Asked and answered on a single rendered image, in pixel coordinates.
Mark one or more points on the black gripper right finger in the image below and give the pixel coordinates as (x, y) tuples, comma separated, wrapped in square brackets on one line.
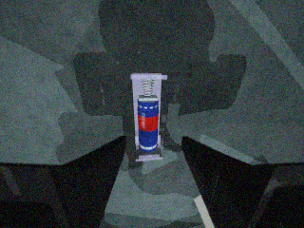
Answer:
[(236, 193)]

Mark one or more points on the blue and red battery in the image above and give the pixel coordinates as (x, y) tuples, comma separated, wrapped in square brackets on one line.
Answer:
[(148, 119)]

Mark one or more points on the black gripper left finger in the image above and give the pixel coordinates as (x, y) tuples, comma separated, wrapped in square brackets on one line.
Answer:
[(77, 191)]

